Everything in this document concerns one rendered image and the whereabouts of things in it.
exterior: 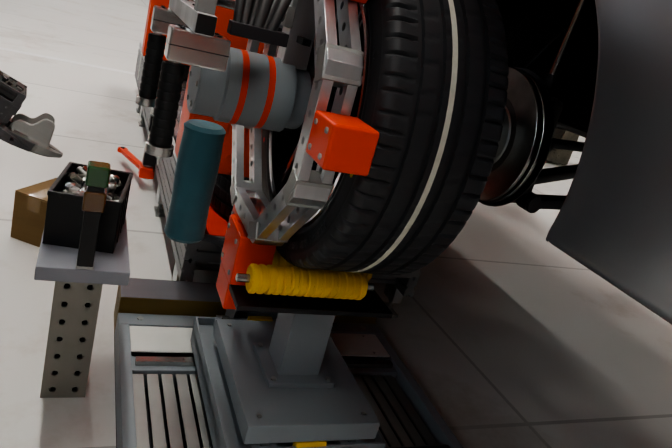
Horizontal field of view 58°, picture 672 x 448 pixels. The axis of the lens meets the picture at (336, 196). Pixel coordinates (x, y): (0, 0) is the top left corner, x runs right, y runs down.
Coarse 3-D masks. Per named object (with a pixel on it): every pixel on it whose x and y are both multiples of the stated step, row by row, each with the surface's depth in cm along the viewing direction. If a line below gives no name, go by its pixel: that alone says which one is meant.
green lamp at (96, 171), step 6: (90, 162) 111; (96, 162) 112; (102, 162) 113; (90, 168) 109; (96, 168) 110; (102, 168) 110; (108, 168) 111; (90, 174) 110; (96, 174) 110; (102, 174) 110; (108, 174) 111; (90, 180) 110; (96, 180) 110; (102, 180) 111; (108, 180) 111; (90, 186) 111; (96, 186) 111; (102, 186) 111
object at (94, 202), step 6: (84, 192) 111; (90, 192) 111; (96, 192) 112; (84, 198) 111; (90, 198) 111; (96, 198) 112; (102, 198) 112; (84, 204) 111; (90, 204) 112; (96, 204) 112; (102, 204) 112; (84, 210) 112; (90, 210) 112; (96, 210) 112; (102, 210) 113
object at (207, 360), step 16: (208, 320) 165; (256, 320) 168; (272, 320) 170; (192, 336) 164; (208, 336) 160; (208, 352) 153; (208, 368) 144; (208, 384) 141; (224, 384) 143; (208, 400) 139; (224, 400) 138; (208, 416) 137; (224, 416) 133; (224, 432) 125; (240, 432) 129
